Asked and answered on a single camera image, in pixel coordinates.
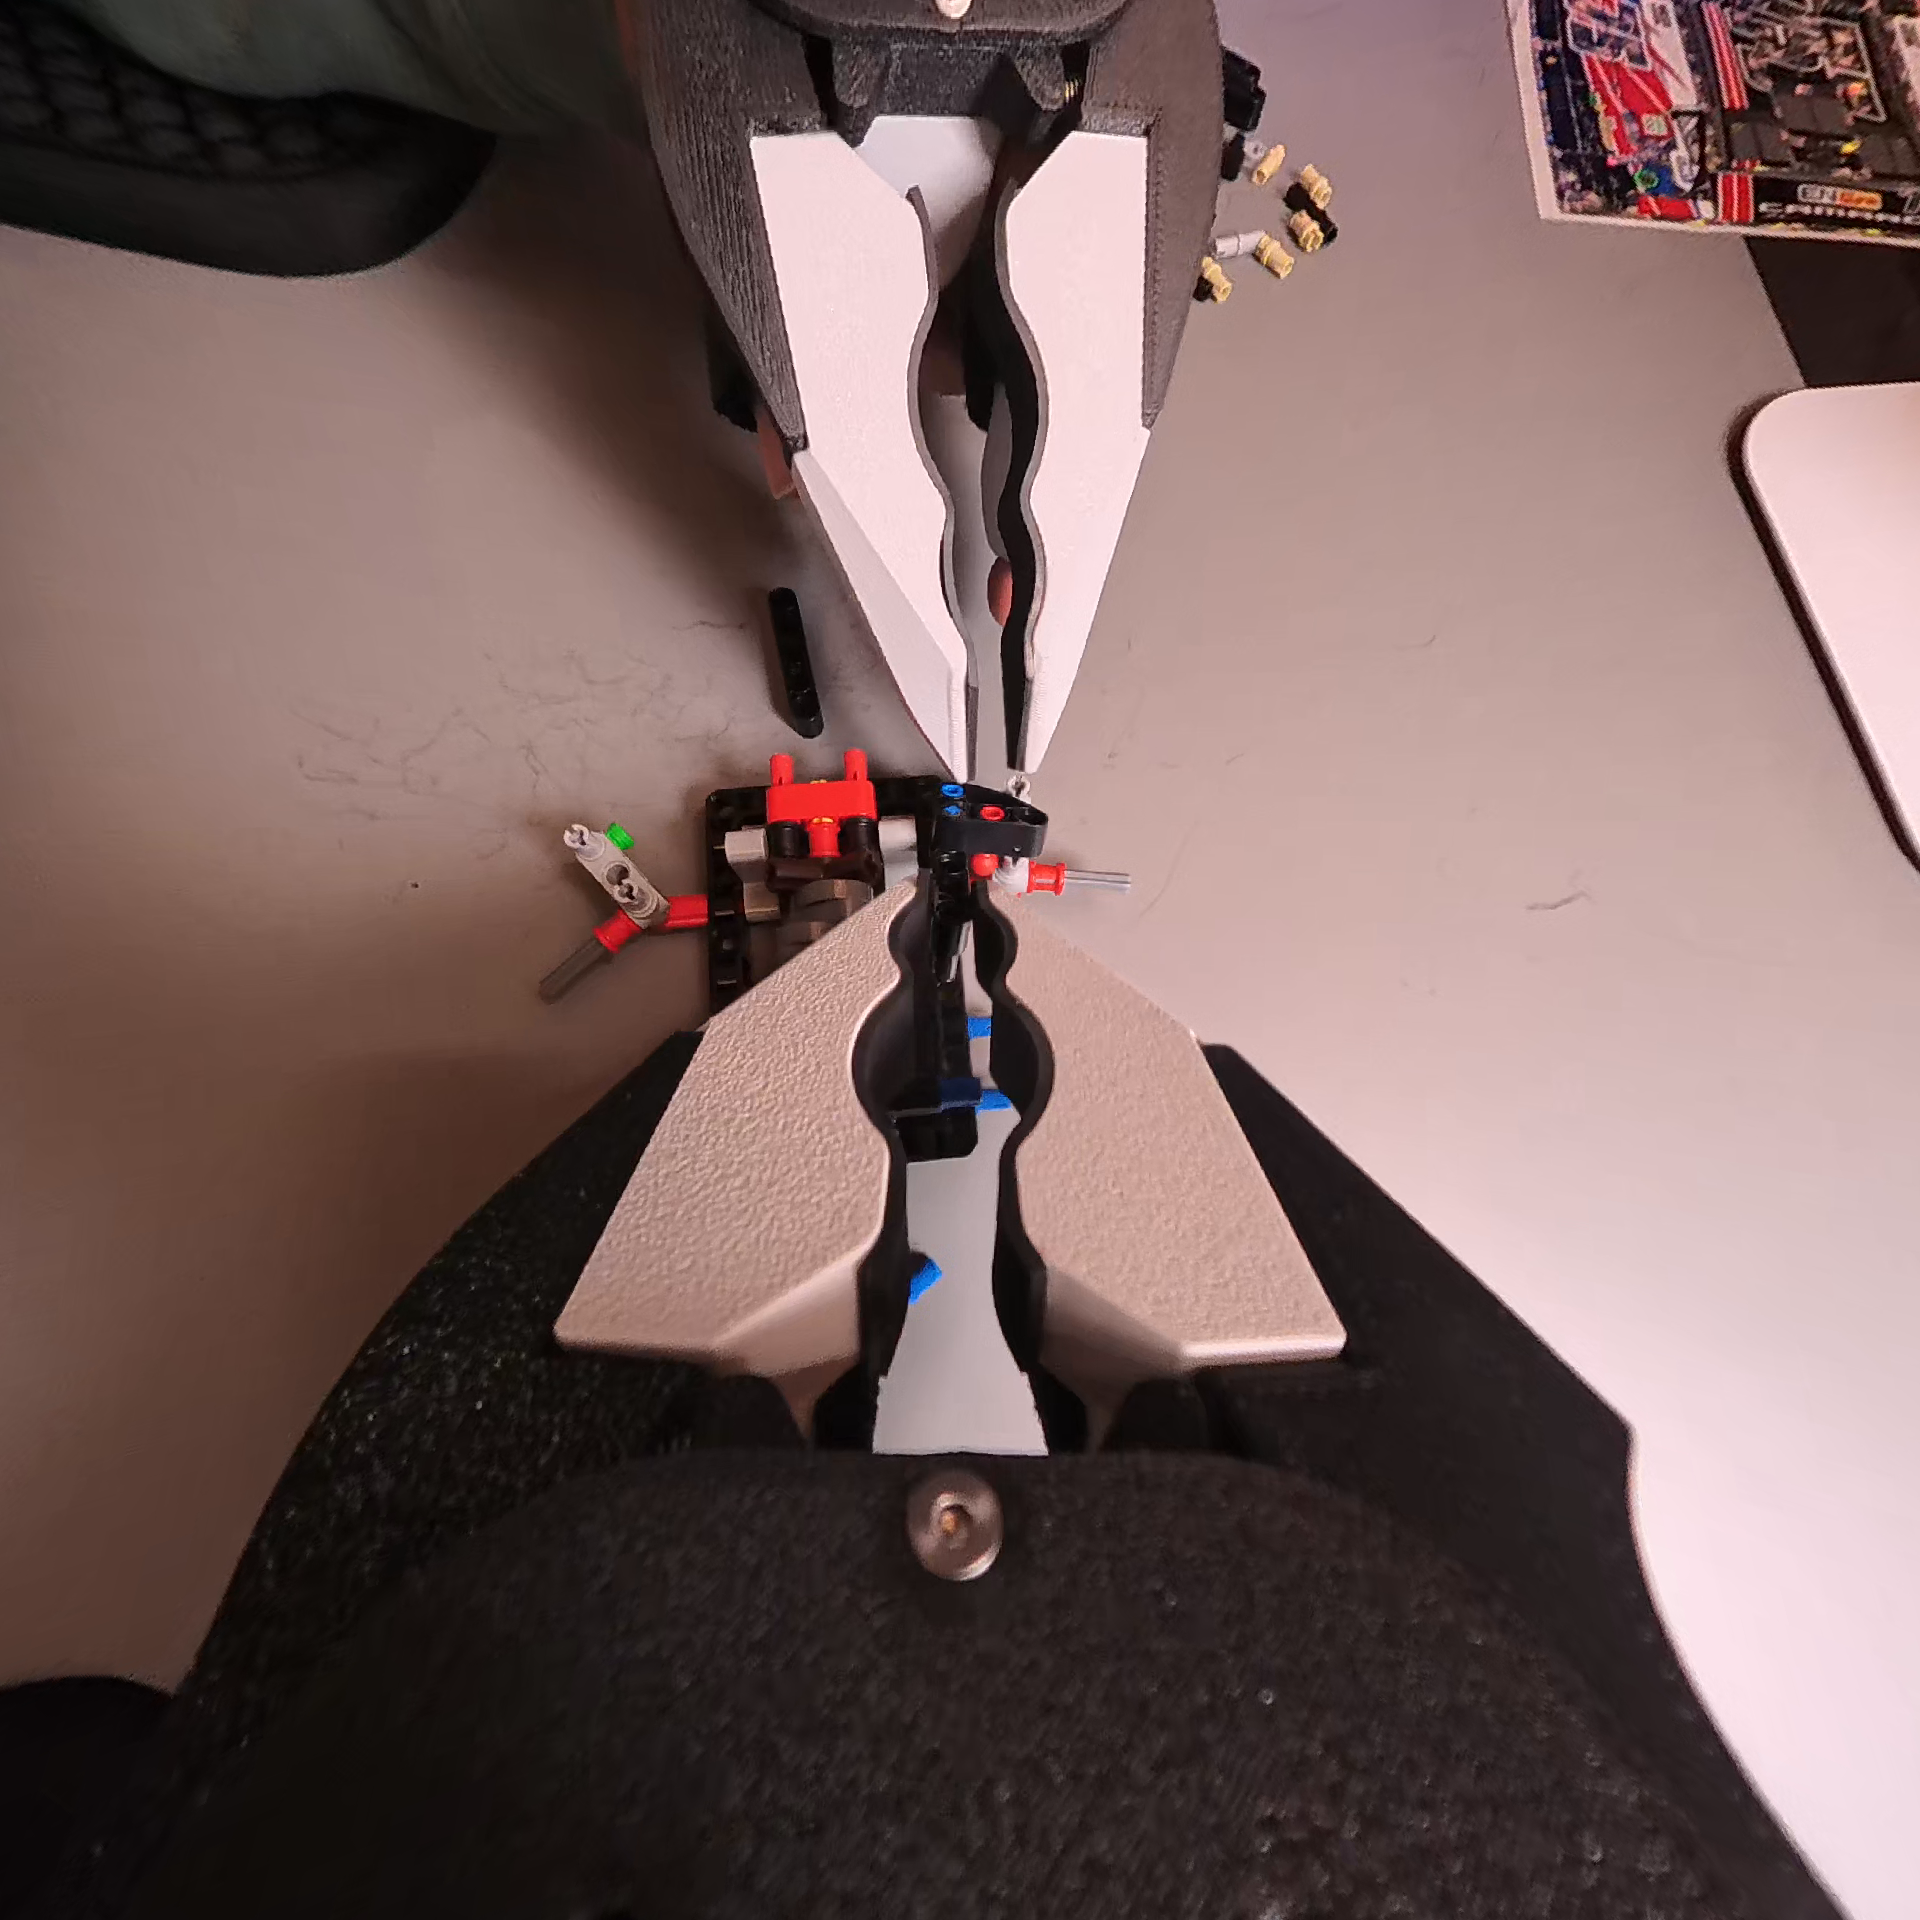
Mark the pile of small lego pieces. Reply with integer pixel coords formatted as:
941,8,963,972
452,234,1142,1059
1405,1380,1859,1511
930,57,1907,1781
1190,42,1343,308

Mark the lego chassis assembly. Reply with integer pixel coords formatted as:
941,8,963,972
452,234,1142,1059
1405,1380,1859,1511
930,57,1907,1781
538,747,1134,1039

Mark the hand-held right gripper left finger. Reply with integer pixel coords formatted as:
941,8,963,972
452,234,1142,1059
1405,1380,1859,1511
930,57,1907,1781
550,877,927,1445

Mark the white book stand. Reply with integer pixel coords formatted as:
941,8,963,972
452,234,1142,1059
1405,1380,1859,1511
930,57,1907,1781
1737,383,1920,875

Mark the colourful sticker sheet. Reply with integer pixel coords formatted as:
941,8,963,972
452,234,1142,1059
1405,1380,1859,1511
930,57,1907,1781
1503,0,1920,243

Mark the person's left forearm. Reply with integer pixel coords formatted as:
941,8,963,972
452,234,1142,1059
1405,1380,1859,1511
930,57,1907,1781
142,0,650,139

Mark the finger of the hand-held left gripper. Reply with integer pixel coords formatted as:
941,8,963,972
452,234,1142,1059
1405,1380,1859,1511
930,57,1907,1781
748,128,985,779
983,128,1155,779

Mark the black five-hole lego beam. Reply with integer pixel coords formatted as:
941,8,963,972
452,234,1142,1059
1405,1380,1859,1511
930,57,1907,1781
766,586,828,740

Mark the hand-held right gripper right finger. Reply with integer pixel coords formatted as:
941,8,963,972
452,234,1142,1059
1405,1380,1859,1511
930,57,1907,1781
971,884,1349,1445

